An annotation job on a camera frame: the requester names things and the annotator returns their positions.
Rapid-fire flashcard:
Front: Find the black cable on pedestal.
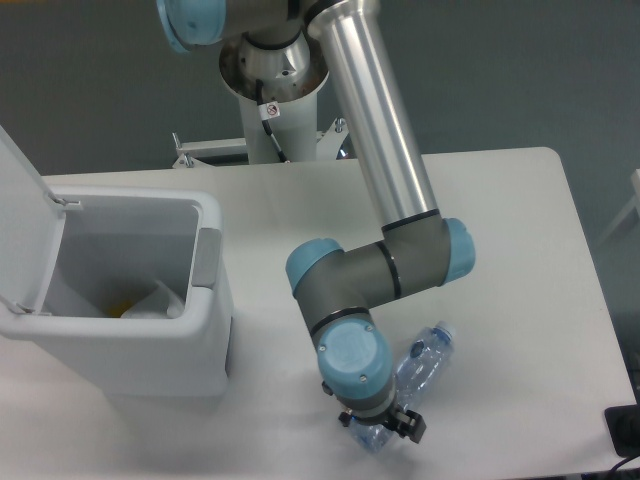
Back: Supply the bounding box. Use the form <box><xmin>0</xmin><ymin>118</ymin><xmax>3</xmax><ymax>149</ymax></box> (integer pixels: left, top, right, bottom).
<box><xmin>254</xmin><ymin>77</ymin><xmax>291</xmax><ymax>164</ymax></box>

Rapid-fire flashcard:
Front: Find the black device at edge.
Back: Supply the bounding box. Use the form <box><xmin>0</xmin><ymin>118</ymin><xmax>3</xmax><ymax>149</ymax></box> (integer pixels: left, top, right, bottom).
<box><xmin>604</xmin><ymin>404</ymin><xmax>639</xmax><ymax>457</ymax></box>

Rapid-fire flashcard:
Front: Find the white trash can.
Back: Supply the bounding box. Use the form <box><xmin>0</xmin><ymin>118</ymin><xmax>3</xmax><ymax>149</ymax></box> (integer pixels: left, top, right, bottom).
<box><xmin>1</xmin><ymin>186</ymin><xmax>233</xmax><ymax>397</ymax></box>

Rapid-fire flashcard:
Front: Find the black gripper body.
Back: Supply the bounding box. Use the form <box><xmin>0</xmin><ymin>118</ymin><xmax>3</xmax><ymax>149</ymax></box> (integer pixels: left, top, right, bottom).
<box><xmin>338</xmin><ymin>408</ymin><xmax>426</xmax><ymax>443</ymax></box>

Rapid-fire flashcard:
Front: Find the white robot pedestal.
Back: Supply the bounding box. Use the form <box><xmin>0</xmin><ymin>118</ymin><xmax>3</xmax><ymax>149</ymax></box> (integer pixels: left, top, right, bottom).
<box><xmin>219</xmin><ymin>30</ymin><xmax>328</xmax><ymax>164</ymax></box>

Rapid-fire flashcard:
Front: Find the yellow and blue trash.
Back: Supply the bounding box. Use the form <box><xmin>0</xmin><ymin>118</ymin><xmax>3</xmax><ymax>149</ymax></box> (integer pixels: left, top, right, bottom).
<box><xmin>104</xmin><ymin>299</ymin><xmax>134</xmax><ymax>318</ymax></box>

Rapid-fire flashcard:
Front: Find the clear plastic water bottle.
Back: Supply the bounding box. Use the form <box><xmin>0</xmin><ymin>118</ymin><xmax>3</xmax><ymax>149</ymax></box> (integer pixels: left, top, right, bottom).
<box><xmin>339</xmin><ymin>322</ymin><xmax>455</xmax><ymax>453</ymax></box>

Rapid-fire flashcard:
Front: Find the white furniture leg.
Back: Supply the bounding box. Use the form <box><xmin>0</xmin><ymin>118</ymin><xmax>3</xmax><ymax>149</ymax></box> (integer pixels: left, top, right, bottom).
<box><xmin>608</xmin><ymin>169</ymin><xmax>639</xmax><ymax>238</ymax></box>

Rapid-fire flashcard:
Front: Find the white trash can lid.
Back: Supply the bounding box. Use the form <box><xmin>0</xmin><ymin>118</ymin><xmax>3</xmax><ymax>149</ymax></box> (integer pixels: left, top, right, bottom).
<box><xmin>1</xmin><ymin>131</ymin><xmax>82</xmax><ymax>314</ymax></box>

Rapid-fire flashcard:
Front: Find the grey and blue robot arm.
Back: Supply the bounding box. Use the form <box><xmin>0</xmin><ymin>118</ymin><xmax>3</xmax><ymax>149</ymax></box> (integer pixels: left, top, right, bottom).
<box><xmin>156</xmin><ymin>1</ymin><xmax>475</xmax><ymax>452</ymax></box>

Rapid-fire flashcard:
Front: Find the clear plastic bag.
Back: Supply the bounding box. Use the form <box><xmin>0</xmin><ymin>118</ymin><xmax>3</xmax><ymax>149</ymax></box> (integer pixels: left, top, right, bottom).
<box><xmin>121</xmin><ymin>280</ymin><xmax>185</xmax><ymax>319</ymax></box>

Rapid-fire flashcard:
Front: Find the white frame bracket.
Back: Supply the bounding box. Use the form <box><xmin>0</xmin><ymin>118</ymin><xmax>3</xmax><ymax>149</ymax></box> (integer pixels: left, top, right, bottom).
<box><xmin>171</xmin><ymin>117</ymin><xmax>356</xmax><ymax>169</ymax></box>

